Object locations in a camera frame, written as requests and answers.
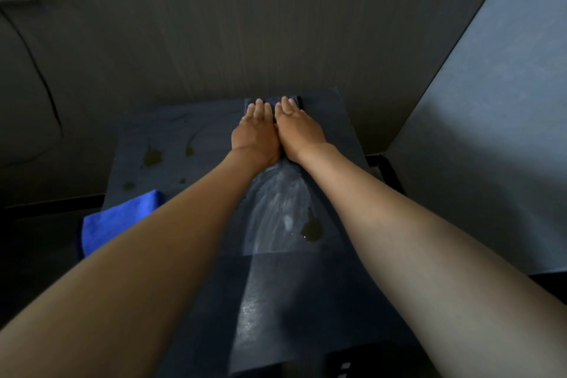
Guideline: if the person's left hand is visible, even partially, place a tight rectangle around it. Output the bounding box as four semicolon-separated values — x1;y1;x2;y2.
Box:
231;99;281;168

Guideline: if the person's right hand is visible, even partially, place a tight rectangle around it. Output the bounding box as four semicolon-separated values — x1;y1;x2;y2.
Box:
274;96;329;162

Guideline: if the dark blue cleaning cloth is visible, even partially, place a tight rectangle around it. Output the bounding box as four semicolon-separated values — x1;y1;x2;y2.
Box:
244;95;304;115

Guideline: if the person's right forearm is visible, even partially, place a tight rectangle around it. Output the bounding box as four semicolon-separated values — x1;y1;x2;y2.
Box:
294;142;567;378

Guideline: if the person's left forearm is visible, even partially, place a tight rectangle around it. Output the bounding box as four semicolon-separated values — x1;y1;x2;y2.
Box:
0;149;281;378

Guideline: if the large brown liquid stain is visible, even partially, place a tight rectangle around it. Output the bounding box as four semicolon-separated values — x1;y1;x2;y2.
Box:
300;209;324;243

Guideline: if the bright blue microfibre cloth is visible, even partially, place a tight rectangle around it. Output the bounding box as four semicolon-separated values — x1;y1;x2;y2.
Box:
81;189;165;259

